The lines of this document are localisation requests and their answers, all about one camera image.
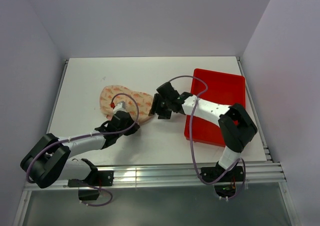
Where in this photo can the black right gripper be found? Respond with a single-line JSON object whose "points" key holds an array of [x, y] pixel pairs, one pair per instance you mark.
{"points": [[157, 99]]}

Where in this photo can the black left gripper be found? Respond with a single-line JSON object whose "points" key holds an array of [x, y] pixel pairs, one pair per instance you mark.
{"points": [[133, 130]]}

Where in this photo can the floral mesh laundry bag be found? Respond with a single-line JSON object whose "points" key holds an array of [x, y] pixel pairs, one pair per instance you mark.
{"points": [[143, 100]]}

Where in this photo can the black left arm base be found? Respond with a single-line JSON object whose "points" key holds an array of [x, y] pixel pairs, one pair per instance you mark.
{"points": [[93, 186]]}

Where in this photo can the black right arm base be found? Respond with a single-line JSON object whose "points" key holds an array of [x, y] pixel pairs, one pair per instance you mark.
{"points": [[227, 178]]}

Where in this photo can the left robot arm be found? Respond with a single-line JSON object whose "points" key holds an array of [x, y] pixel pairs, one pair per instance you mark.
{"points": [[52, 158]]}

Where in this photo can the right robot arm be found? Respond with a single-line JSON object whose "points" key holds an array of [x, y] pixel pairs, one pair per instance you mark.
{"points": [[235, 124]]}

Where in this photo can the red plastic tray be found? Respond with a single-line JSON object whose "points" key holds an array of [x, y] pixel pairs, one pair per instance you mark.
{"points": [[223, 88]]}

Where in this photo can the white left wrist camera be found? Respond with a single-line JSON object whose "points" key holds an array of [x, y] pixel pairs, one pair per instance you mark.
{"points": [[121, 106]]}

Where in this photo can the aluminium frame rail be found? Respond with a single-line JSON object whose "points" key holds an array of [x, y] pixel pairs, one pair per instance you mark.
{"points": [[176, 175]]}

